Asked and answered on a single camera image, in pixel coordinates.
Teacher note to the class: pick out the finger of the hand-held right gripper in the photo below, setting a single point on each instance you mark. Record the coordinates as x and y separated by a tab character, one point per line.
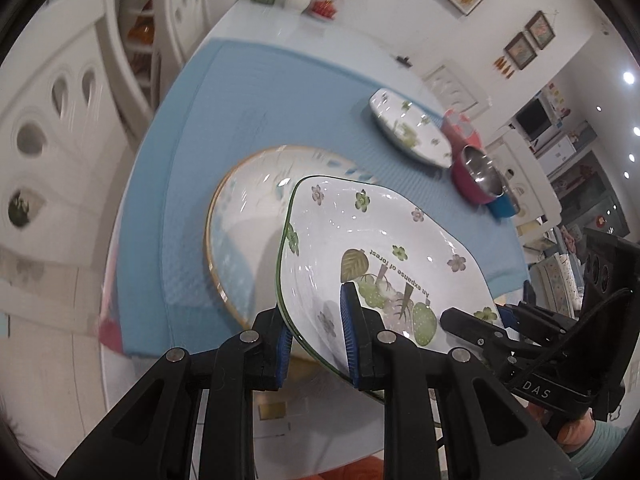
542	322
475	330

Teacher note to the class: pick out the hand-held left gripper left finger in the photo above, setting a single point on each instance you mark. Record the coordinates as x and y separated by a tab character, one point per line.
281	355

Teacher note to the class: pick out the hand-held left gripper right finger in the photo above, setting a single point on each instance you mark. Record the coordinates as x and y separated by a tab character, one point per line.
350	340

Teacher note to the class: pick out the square floral plate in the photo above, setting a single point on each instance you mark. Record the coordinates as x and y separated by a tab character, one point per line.
407	127
360	230

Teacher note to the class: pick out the patterned sofa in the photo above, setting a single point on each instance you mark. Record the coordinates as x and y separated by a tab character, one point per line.
557	280

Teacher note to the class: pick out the dark glass cabinet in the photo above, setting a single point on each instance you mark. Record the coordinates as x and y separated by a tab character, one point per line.
595	195

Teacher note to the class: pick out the white chair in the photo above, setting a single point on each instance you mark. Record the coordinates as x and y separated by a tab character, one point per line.
530	185
185	15
452	89
137	5
45	195

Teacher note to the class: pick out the round gold-rimmed plate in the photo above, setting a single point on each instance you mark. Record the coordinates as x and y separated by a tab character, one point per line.
250	220

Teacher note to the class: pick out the white refrigerator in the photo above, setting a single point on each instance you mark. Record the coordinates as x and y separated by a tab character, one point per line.
557	154

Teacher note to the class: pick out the television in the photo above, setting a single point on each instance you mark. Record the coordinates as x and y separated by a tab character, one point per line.
532	117

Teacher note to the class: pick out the blue table mat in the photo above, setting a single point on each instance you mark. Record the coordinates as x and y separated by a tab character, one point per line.
260	105

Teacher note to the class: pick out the orange hanging ornaments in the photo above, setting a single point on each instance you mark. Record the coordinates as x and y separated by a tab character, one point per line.
504	67

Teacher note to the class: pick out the small framed picture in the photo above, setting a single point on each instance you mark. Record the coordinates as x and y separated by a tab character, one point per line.
540	30
520	51

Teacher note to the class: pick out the black remote control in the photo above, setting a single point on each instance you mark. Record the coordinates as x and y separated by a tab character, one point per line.
404	61

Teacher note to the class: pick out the red lidded pot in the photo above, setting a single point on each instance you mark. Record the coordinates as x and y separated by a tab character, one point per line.
324	9

